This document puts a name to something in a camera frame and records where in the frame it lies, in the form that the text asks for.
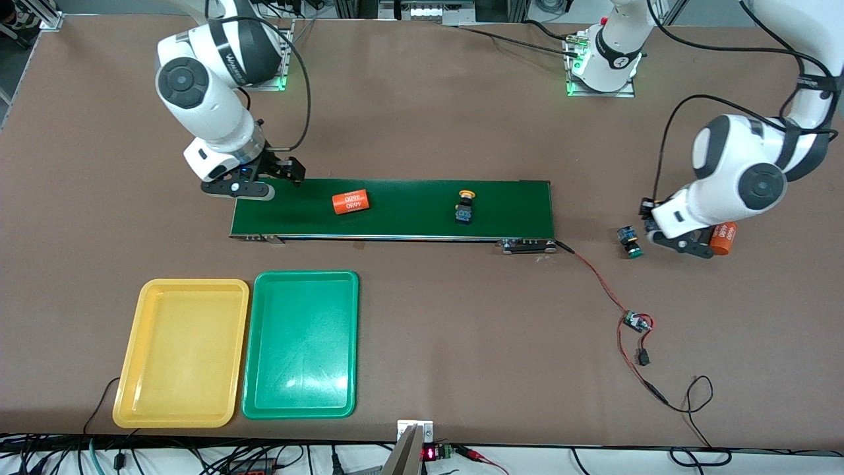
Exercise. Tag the small green circuit board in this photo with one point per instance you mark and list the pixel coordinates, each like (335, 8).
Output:
(637, 322)

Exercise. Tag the power strip red switches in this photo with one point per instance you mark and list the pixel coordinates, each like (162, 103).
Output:
(254, 470)

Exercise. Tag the red digit display module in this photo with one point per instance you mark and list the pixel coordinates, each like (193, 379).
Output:
(430, 453)

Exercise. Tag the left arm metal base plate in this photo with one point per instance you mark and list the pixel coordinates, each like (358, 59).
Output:
(626, 94)

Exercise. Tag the green plastic tray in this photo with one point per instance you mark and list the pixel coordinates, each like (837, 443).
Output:
(300, 346)

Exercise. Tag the yellow push button switch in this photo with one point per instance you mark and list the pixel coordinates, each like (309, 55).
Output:
(465, 212)

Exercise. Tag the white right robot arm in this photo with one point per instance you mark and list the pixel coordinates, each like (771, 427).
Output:
(211, 112)

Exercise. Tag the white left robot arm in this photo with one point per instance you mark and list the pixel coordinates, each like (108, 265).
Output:
(725, 165)

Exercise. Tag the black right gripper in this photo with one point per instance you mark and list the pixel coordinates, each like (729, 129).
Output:
(273, 165)

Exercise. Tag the aluminium frame profile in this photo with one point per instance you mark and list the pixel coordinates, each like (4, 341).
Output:
(46, 16)

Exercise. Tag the orange cylinder white 4680 print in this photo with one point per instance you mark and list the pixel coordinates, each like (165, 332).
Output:
(351, 203)
(725, 239)

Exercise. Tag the metal clamp bracket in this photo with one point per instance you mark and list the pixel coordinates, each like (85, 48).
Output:
(405, 455)

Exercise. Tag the yellow plastic tray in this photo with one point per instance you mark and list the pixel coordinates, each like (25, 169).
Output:
(181, 356)

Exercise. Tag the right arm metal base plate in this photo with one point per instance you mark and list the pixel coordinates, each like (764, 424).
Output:
(289, 46)

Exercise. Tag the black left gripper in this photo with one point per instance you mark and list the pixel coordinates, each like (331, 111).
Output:
(647, 216)

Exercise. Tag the silver control box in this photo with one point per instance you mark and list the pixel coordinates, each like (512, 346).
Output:
(428, 12)

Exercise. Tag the green push button switch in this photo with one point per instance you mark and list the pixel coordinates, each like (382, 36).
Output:
(626, 236)

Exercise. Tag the green conveyor belt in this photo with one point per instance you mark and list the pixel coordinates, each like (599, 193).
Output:
(409, 218)

